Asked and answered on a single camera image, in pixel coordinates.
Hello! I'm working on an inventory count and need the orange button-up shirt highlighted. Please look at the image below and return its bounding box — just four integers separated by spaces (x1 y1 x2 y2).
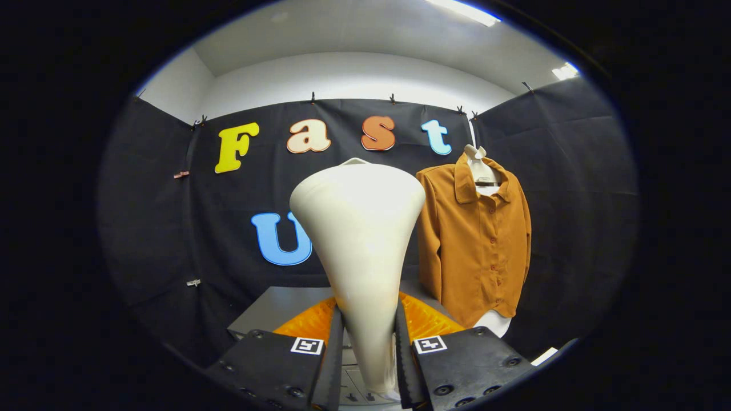
416 153 533 328

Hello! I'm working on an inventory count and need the black backdrop cloth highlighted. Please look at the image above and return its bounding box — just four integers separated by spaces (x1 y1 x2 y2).
97 77 639 366

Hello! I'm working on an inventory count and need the grey cabinet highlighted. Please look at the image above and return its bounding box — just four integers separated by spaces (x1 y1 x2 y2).
227 285 457 407

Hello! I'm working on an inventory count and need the white garment steamer head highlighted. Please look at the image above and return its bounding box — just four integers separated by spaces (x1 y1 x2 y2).
289 158 427 396

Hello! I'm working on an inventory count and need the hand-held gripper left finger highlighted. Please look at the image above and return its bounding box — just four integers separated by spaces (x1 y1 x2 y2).
204 296 345 411

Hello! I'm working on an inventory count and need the long ceiling light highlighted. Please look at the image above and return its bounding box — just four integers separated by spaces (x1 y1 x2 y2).
425 0 502 27

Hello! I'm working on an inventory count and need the white plastic clothes hanger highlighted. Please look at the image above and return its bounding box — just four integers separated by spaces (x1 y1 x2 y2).
464 144 503 188

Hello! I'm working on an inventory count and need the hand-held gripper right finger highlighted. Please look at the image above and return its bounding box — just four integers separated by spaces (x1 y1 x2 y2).
394 291 537 410

